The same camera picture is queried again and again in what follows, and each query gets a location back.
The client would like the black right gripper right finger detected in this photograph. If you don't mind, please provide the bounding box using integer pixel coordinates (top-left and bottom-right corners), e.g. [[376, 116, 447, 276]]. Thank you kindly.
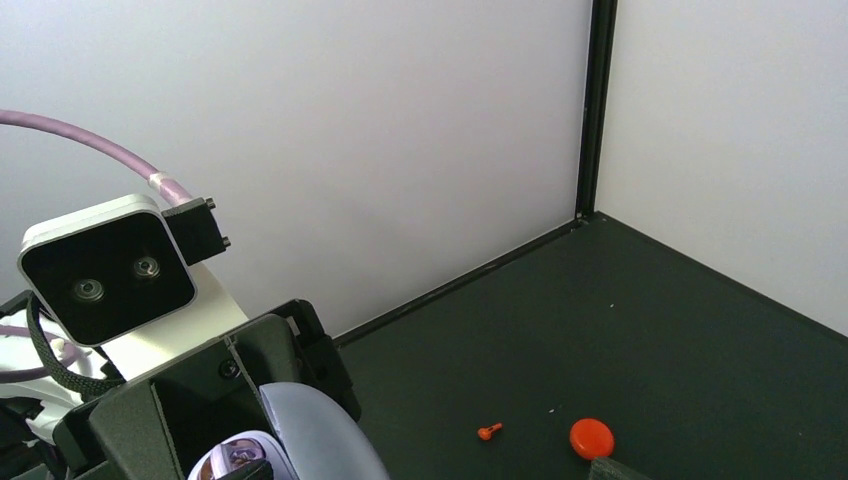
[[588, 457, 650, 480]]

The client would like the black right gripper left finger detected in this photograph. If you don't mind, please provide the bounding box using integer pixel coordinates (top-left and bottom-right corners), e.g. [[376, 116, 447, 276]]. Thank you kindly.
[[219, 460, 274, 480]]

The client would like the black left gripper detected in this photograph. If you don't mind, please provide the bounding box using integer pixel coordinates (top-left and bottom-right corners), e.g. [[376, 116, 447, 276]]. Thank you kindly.
[[54, 300, 361, 479]]

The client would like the orange round bottle cap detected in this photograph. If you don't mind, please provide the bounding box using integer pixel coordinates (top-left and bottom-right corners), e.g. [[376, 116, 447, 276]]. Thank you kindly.
[[569, 418, 615, 461]]

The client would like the lavender earbud charging case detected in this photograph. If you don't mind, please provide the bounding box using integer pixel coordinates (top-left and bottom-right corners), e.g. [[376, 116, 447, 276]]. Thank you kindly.
[[188, 382, 389, 480]]

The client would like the purple earbud with ear hook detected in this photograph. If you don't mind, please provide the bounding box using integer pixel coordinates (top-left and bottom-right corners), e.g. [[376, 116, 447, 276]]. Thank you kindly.
[[200, 440, 267, 479]]

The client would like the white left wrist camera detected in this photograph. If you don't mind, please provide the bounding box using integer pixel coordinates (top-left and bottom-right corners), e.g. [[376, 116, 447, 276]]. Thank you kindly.
[[17, 194, 247, 379]]

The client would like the black left rear frame post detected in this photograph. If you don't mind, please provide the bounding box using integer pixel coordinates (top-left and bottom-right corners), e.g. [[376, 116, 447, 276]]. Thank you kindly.
[[575, 0, 618, 220]]

